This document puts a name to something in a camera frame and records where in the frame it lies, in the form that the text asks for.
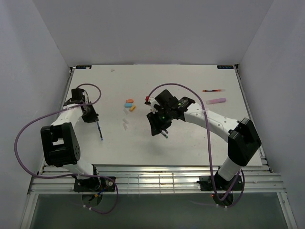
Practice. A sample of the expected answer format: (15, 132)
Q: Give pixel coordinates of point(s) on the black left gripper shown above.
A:
(93, 118)

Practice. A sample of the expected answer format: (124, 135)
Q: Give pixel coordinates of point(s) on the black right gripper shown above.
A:
(156, 126)

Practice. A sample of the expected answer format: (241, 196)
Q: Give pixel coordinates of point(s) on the blue thin pen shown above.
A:
(99, 130)

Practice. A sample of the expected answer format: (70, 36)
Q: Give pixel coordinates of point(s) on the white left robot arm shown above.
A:
(60, 144)

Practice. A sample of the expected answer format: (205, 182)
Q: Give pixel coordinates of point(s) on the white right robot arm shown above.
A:
(240, 135)

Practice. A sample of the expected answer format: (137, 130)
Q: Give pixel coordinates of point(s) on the orange thin pen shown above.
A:
(213, 90)

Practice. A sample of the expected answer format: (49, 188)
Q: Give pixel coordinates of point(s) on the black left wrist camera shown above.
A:
(79, 96)

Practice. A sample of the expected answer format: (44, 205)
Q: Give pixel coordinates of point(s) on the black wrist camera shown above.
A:
(164, 97)
(79, 96)

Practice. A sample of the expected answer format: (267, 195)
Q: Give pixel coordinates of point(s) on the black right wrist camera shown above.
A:
(164, 97)

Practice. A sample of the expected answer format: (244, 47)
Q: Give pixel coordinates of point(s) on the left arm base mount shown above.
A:
(94, 184)

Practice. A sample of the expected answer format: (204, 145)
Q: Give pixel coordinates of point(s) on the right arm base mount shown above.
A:
(205, 183)

